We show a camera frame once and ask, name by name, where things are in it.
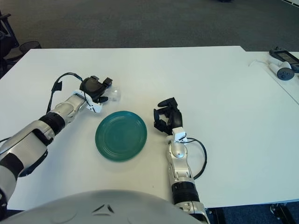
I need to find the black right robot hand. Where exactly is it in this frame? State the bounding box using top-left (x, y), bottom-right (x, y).
top-left (153, 97), bottom-right (183, 135)

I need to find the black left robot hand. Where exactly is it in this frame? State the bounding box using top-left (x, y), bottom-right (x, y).
top-left (79, 76), bottom-right (113, 105)

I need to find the clear plastic water bottle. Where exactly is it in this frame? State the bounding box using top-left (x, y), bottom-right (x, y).
top-left (102, 85), bottom-right (122, 102)

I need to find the green round plate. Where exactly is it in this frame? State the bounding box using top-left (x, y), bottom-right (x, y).
top-left (95, 110), bottom-right (148, 162)

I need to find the black mesh waste bin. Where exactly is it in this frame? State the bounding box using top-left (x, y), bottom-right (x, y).
top-left (19, 41), bottom-right (42, 55)

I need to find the black office chair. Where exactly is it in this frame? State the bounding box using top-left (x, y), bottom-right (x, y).
top-left (0, 10), bottom-right (23, 77)

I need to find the grey robot torso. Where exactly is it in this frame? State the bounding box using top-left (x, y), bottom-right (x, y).
top-left (0, 189), bottom-right (208, 224)

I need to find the white grey VR controller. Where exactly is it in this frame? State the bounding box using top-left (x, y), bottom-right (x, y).
top-left (268, 59), bottom-right (294, 81)

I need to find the black handheld screen controller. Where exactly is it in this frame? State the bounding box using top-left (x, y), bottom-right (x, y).
top-left (269, 46), bottom-right (299, 72)

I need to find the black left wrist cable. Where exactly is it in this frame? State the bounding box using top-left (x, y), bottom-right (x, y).
top-left (46, 72), bottom-right (94, 115)

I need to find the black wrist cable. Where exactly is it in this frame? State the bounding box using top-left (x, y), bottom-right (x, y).
top-left (46, 72), bottom-right (94, 115)
top-left (185, 137), bottom-right (208, 180)

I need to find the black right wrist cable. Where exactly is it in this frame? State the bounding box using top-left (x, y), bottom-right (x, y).
top-left (185, 137), bottom-right (208, 180)

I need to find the black table leg frame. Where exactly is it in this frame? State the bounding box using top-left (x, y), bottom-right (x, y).
top-left (209, 207), bottom-right (226, 224)
top-left (270, 203), bottom-right (299, 224)

